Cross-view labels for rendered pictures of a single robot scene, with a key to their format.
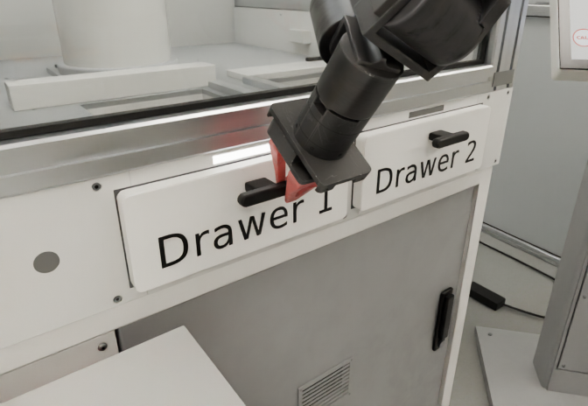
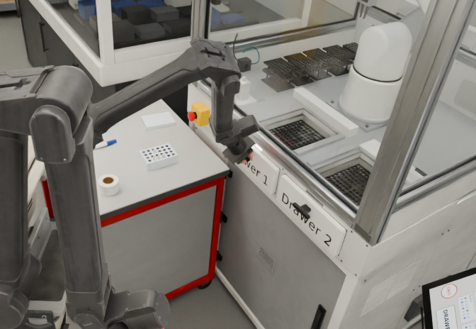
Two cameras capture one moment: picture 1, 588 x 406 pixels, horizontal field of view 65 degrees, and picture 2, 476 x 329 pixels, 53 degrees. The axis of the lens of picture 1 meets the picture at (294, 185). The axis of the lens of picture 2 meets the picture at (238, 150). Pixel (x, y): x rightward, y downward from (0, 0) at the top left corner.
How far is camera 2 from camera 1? 1.57 m
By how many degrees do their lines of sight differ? 75
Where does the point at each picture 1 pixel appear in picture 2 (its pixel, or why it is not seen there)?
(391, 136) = (290, 186)
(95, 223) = not seen: hidden behind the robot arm
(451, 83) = (326, 198)
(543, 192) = not seen: outside the picture
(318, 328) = (267, 230)
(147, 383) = (208, 163)
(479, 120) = (333, 230)
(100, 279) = not seen: hidden behind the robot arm
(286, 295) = (260, 202)
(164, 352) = (218, 165)
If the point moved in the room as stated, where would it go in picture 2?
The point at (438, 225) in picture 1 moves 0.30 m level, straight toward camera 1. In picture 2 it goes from (322, 264) to (237, 234)
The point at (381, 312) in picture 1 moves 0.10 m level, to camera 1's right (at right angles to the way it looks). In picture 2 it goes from (290, 262) to (291, 286)
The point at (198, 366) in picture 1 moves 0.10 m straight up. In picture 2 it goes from (212, 171) to (214, 150)
